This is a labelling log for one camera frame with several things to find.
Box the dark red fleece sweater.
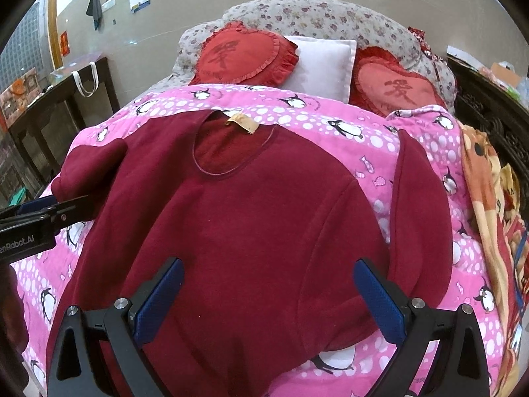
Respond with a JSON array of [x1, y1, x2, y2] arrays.
[[51, 110, 453, 396]]

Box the dark wooden desk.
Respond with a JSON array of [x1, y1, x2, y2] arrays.
[[8, 56, 121, 190]]

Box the orange gift box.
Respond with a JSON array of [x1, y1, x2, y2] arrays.
[[1, 67, 41, 132]]

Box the orange cartoon blanket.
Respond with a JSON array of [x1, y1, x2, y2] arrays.
[[459, 124, 528, 396]]

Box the metal window grille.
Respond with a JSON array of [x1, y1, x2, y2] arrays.
[[0, 2, 44, 91]]

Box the dark carved wooden headboard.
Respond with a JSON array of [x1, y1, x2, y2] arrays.
[[447, 57, 528, 209]]

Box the left red heart cushion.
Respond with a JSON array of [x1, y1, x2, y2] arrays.
[[190, 22, 299, 88]]

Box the red heart cushion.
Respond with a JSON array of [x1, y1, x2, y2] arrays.
[[349, 47, 447, 117], [190, 22, 299, 88]]

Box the right red heart cushion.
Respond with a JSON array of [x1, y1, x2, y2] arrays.
[[349, 47, 447, 117]]

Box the white pillow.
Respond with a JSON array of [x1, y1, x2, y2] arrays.
[[281, 36, 357, 103]]

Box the floral folded duvet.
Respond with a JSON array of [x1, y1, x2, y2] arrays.
[[167, 0, 457, 113]]

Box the white bag handle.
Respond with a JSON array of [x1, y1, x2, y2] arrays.
[[71, 61, 101, 99]]

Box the red wall sticker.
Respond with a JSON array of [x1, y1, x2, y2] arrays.
[[59, 31, 70, 57]]

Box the dark cloth on wall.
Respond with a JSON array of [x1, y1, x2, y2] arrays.
[[85, 0, 103, 30]]

